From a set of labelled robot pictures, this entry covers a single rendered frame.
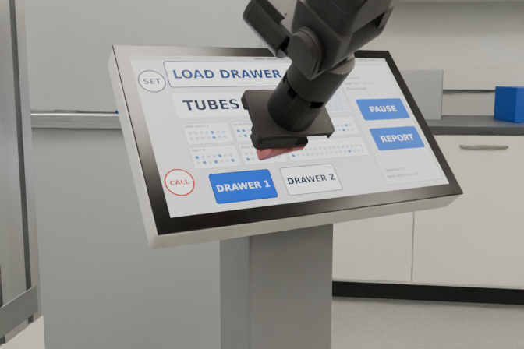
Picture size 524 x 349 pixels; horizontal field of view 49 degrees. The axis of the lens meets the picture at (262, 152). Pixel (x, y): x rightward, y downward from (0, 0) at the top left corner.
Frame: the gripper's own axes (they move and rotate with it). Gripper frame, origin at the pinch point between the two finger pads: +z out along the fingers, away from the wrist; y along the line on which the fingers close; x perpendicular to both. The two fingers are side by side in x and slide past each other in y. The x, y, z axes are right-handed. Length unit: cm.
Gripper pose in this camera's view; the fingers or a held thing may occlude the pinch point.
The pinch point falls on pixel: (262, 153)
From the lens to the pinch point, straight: 74.5
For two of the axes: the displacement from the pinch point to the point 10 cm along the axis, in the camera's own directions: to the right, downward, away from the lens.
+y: -8.9, 0.7, -4.6
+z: -3.6, 5.3, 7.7
